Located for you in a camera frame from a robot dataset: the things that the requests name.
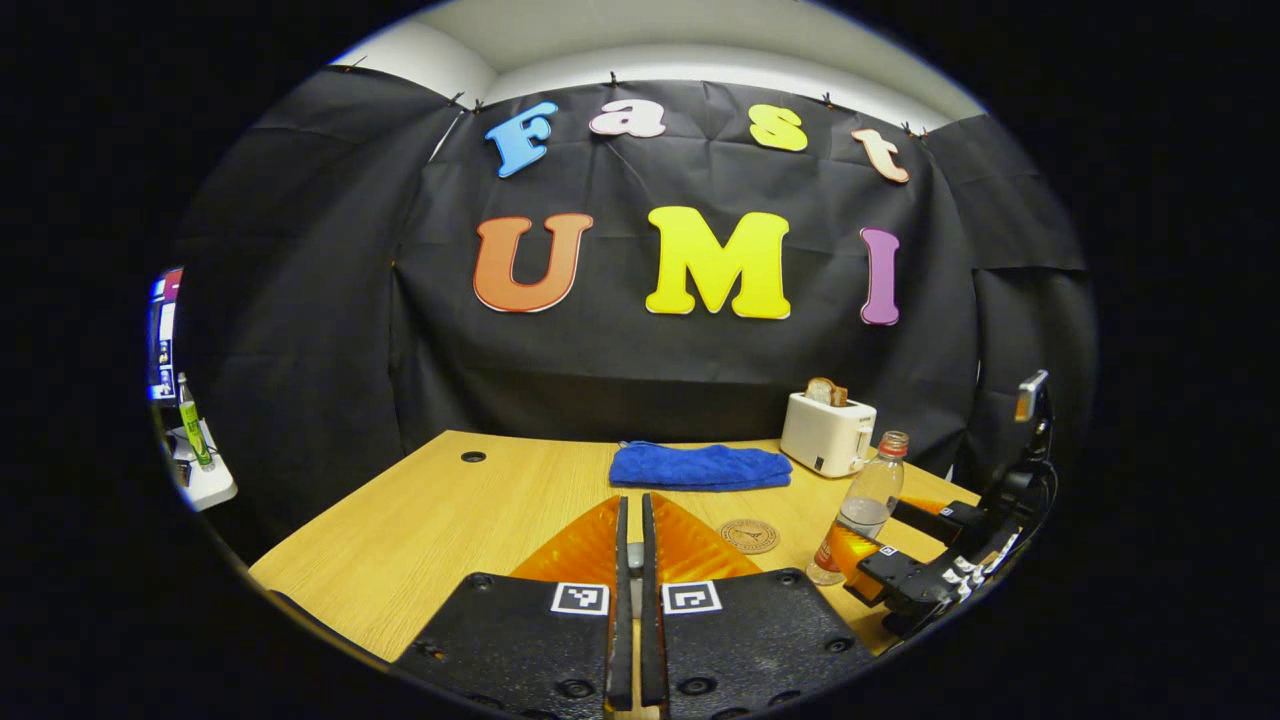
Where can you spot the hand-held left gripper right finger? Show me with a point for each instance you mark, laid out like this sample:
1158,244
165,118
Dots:
651,600

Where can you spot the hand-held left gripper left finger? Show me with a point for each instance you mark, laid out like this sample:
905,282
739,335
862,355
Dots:
621,600

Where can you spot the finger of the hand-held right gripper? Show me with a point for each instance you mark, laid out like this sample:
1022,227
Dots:
935,522
900,572

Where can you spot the clear plastic water bottle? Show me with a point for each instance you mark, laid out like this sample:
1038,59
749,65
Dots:
872,500

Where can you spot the round wooden coaster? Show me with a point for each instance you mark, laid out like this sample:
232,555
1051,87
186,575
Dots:
749,536

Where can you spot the green drink bottle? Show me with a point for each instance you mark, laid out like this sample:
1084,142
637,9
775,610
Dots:
194,425

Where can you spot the blue towel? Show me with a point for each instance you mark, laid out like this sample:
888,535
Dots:
700,467

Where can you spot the white toaster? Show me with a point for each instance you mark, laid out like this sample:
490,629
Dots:
822,435

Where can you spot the toasted bread slice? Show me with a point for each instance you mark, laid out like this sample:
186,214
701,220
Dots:
840,397
819,391

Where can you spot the white side table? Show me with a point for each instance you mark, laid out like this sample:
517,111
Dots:
210,488

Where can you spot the computer monitor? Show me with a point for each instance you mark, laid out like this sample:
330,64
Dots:
165,340

